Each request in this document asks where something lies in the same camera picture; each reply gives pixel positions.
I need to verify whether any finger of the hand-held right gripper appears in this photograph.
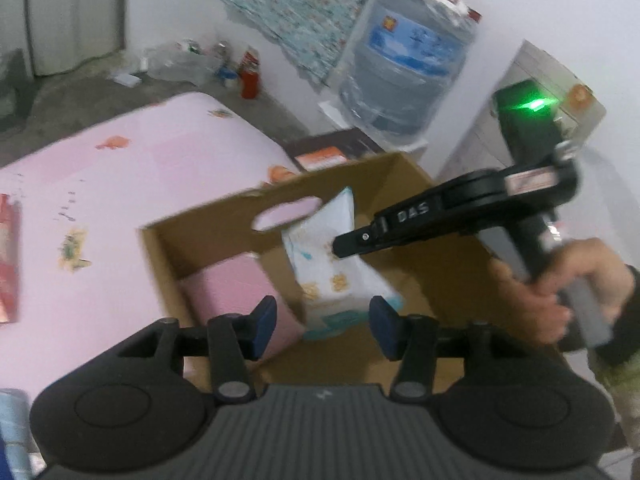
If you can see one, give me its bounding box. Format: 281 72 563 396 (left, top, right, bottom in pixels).
332 187 454 261

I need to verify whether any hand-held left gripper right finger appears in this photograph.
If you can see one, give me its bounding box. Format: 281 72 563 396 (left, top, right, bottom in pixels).
369 296 531 404

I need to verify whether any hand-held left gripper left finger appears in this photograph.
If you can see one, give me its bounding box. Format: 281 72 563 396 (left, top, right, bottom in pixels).
117 295 278 406

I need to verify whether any pink tissue pack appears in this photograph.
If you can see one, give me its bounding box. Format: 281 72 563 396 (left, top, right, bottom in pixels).
179 255 307 362

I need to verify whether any white printed tissue pack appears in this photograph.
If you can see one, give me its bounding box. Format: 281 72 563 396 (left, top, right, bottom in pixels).
281 187 405 343

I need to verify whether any brown cardboard box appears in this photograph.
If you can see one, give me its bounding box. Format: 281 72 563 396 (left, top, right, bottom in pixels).
137 151 568 397

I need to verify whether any person's right forearm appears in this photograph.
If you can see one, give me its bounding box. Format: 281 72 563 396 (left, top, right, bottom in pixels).
557 265 640 453

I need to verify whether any person's right hand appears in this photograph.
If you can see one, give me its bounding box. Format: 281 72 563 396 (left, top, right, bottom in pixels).
487 237 636 346

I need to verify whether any dark brown flat box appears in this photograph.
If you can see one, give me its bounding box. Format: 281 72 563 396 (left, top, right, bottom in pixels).
282 127 389 174

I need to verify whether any large water bottle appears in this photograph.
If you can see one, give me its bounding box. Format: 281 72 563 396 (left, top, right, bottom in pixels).
337 0 479 139

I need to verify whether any pink printed bed sheet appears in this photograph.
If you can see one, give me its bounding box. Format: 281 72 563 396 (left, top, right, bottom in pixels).
0 91 307 397

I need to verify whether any red bottle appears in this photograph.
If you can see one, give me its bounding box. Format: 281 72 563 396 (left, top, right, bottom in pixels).
240 46 262 100

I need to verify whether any patterned blue cloth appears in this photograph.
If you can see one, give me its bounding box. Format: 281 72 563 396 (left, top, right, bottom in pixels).
217 0 415 87

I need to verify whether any red pink wipes packet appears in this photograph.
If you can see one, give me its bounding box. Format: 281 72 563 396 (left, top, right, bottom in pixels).
0 194 23 325

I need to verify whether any clear plastic bag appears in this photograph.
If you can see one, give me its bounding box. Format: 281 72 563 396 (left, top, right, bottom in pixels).
145 39 224 86

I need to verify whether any light blue packet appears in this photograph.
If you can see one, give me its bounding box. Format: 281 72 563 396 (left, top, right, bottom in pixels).
0 387 47 480

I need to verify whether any white door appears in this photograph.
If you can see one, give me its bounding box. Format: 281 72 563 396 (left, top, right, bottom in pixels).
24 0 127 79

